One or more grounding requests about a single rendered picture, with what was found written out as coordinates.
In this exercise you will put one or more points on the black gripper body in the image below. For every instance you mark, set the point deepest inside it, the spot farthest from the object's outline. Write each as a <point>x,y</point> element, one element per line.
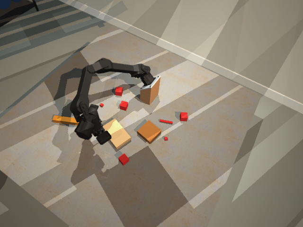
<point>101,137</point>

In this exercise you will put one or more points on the orange long bar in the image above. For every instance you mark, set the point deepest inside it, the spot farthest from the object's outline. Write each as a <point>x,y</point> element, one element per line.
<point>65,120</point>

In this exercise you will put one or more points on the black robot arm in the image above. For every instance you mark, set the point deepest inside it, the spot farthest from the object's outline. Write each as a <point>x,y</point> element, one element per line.
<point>80,104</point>

